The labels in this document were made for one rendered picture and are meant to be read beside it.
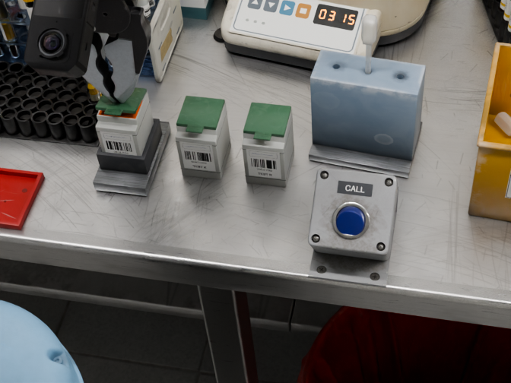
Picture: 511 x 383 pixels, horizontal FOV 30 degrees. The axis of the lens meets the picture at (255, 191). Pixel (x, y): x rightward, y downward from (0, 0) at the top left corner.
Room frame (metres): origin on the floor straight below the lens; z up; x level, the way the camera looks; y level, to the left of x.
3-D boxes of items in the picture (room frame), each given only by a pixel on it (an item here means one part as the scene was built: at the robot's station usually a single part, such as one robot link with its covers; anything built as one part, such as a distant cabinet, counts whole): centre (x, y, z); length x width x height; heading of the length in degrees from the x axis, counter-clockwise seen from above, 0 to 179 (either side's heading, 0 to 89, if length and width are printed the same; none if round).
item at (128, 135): (0.65, 0.12, 0.92); 0.05 x 0.04 x 0.06; 164
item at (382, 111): (0.64, -0.11, 0.92); 0.10 x 0.07 x 0.10; 68
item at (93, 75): (0.67, 0.13, 1.01); 0.06 x 0.03 x 0.09; 164
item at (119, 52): (0.66, 0.10, 1.01); 0.06 x 0.03 x 0.09; 164
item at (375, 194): (0.54, -0.09, 0.92); 0.13 x 0.07 x 0.08; 163
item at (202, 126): (0.64, 0.04, 0.91); 0.05 x 0.04 x 0.07; 163
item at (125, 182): (0.65, 0.12, 0.89); 0.09 x 0.05 x 0.04; 164
